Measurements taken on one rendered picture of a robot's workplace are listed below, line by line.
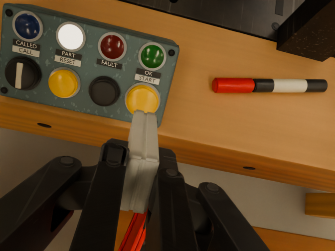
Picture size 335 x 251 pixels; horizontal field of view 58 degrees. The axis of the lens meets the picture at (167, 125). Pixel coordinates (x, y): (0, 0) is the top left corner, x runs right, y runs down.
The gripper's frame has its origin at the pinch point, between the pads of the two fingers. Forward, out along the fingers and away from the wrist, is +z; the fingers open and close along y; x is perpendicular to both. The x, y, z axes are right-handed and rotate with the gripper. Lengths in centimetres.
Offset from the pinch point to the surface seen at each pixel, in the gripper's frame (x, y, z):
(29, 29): 3.8, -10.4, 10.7
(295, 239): -15.6, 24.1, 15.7
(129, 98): 0.2, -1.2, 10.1
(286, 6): 12.1, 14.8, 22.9
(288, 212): -55, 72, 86
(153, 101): 0.4, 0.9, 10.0
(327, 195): -40, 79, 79
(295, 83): 4.3, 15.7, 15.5
